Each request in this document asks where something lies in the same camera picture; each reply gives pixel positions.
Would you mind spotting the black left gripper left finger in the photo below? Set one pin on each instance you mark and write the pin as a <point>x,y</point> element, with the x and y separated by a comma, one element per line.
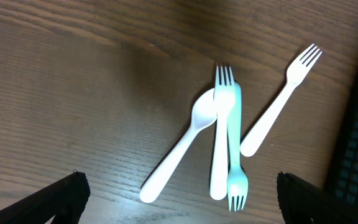
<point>61,202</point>

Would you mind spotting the white plastic fork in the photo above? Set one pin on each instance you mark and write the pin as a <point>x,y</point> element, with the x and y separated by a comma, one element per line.
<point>224,101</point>
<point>295,74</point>

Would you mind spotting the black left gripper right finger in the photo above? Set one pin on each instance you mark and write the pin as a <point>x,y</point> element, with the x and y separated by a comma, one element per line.
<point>302,202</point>

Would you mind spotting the white plastic spoon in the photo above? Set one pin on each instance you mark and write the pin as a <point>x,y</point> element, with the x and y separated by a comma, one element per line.
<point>203,115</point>

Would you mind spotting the mint green plastic fork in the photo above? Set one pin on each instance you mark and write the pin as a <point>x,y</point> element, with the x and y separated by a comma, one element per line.
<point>237,181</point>

